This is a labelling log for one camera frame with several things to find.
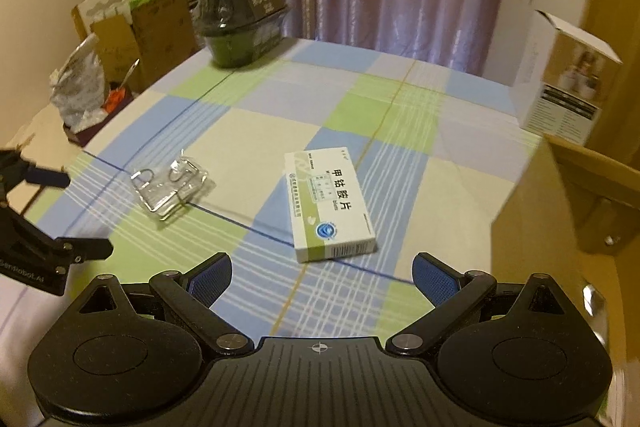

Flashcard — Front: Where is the clear packet with metal hooks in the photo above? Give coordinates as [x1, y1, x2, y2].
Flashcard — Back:
[130, 150, 209, 222]

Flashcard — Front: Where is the white pill tablet box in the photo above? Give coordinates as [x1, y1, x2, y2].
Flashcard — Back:
[284, 147, 376, 263]

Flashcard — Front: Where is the crumpled plastic bag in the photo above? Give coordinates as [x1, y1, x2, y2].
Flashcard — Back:
[50, 32, 108, 130]

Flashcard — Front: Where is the large brown cardboard box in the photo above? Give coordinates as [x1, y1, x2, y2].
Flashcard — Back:
[490, 135, 639, 363]

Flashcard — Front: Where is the white carved chair back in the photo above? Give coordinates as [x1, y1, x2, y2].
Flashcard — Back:
[77, 0, 132, 29]

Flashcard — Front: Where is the brown cardboard boxes stack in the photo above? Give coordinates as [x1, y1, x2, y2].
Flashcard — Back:
[72, 0, 198, 92]

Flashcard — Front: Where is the white product box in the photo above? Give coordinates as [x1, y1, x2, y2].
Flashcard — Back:
[509, 11, 622, 145]

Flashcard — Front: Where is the dark green wrapped container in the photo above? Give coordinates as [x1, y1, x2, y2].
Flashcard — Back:
[194, 0, 288, 68]

